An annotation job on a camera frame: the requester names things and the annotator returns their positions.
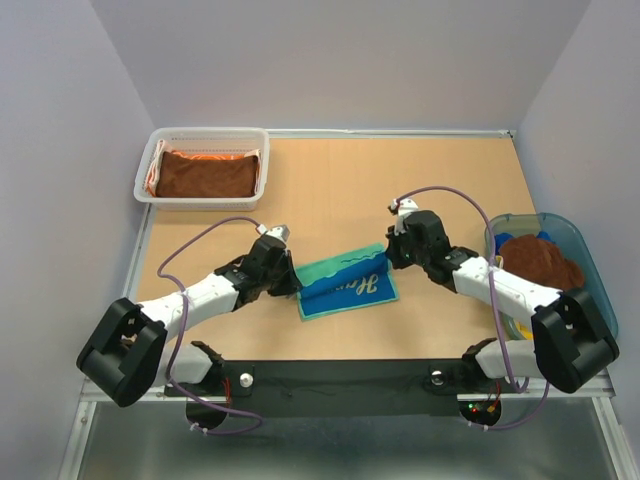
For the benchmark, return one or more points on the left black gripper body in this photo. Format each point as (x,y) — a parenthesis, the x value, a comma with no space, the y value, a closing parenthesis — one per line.
(279,281)

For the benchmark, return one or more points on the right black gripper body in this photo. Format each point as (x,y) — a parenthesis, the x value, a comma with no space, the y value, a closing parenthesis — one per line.
(403,251)

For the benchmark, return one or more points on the teal patterned towel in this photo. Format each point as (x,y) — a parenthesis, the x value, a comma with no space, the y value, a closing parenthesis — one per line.
(356,279)

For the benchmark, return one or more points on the brown towel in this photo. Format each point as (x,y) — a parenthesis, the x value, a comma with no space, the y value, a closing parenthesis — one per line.
(541,262)
(205,175)

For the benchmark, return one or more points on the orange Doraemon towel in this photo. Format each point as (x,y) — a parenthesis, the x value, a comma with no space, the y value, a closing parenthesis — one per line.
(155,165)

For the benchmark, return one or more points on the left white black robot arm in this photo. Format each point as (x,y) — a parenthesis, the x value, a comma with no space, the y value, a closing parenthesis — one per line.
(125,355)

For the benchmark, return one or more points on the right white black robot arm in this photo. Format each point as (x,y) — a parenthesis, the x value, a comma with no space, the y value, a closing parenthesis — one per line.
(571,341)

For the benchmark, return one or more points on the blue towel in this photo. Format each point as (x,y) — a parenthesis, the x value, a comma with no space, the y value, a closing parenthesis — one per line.
(501,238)

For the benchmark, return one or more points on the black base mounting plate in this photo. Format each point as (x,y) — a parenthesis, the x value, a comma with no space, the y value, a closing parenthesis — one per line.
(349,388)

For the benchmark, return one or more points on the yellow towel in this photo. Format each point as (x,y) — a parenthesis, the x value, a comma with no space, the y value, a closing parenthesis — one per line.
(524,332)

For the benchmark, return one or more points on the white perforated plastic basket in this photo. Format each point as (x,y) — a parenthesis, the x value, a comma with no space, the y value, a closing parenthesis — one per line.
(204,168)

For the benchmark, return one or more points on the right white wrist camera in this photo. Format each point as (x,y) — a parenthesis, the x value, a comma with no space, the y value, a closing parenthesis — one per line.
(401,209)

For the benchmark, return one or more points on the aluminium frame rail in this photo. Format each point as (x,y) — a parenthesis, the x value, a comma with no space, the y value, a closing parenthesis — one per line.
(600,389)

